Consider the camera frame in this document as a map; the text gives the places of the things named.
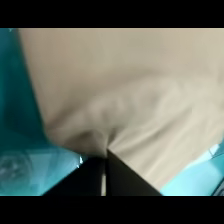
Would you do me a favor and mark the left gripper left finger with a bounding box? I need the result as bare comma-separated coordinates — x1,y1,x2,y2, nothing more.
42,156,107,197

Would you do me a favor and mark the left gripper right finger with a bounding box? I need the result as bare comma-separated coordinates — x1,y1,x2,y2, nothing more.
105,148,162,197

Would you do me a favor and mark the beige garment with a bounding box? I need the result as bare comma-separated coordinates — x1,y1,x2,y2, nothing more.
17,28,224,193

